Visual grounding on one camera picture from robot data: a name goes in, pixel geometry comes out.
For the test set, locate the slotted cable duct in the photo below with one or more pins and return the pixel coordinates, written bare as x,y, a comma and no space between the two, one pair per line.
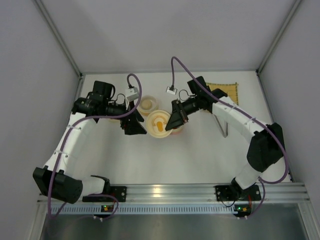
146,209

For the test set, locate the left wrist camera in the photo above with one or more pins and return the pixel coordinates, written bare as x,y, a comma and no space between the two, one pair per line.
132,94

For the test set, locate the woven bamboo tray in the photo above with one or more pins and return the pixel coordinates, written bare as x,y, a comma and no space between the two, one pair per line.
230,89

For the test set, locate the white steamed bun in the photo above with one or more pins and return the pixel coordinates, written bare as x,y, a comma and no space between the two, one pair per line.
146,104

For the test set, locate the aluminium mounting rail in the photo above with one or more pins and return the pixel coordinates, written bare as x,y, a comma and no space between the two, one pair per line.
287,192

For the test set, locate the cream lunch box lid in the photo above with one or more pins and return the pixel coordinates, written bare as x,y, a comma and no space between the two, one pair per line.
156,123

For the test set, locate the steel food tongs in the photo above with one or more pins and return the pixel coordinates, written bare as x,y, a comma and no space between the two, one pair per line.
223,127

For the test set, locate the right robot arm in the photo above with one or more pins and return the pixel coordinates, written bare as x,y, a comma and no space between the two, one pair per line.
266,141

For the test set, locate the orange lunch box bowl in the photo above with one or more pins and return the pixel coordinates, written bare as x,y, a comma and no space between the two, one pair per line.
154,108

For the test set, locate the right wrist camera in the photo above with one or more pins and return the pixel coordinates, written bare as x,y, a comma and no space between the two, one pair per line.
171,90

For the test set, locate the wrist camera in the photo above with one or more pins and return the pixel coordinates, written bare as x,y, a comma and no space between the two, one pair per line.
132,94
171,90

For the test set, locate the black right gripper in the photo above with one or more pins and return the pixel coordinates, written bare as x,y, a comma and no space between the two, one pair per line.
179,112

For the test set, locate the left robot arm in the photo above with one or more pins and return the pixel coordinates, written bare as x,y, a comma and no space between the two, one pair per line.
55,179

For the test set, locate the pink lunch box bowl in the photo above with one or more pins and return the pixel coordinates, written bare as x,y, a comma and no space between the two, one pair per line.
177,130

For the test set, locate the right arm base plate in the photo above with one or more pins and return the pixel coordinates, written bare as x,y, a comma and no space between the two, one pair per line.
229,193

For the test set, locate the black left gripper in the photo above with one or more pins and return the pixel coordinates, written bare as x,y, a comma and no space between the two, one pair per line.
128,120

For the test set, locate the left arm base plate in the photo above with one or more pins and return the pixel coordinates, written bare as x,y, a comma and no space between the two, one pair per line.
118,192

